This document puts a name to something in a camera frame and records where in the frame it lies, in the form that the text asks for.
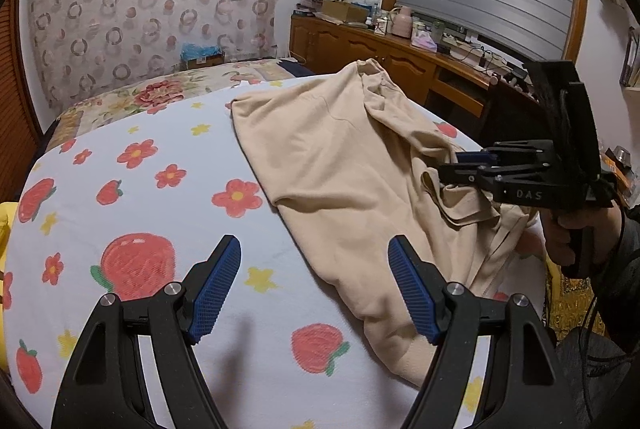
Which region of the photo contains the person's right forearm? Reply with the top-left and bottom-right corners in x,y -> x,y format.
590,209 -> 640,350

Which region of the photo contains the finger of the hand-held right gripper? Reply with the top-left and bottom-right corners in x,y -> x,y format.
437,159 -> 553,190
456,140 -> 553,167

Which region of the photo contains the pink thermos bottle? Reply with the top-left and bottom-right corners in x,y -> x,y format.
392,6 -> 413,37

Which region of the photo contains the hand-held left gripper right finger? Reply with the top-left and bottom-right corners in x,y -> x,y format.
388,235 -> 593,429

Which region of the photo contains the yellow patterned cloth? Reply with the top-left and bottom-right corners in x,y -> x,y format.
544,259 -> 607,341

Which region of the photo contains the person's right hand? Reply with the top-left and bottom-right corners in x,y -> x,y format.
542,206 -> 626,275

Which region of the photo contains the box with blue cloth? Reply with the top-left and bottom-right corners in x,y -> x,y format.
180,43 -> 225,70

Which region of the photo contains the person's leg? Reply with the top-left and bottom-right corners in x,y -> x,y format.
545,324 -> 640,429

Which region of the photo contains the wooden cabinet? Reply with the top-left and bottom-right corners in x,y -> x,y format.
290,11 -> 541,140

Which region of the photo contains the floral quilt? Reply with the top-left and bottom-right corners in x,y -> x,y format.
52,59 -> 301,140

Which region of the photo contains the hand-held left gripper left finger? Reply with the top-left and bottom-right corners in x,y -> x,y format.
50,235 -> 242,429

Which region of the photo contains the cardboard box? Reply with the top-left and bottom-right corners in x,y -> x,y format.
320,0 -> 368,26

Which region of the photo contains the beige t-shirt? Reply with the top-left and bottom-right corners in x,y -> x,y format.
231,58 -> 541,387

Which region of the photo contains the strawberry printed blanket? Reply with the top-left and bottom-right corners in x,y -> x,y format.
0,71 -> 546,429

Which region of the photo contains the wooden slatted wardrobe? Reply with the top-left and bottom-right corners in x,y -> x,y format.
0,0 -> 43,204

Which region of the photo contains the orange box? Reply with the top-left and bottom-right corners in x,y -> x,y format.
602,148 -> 640,196

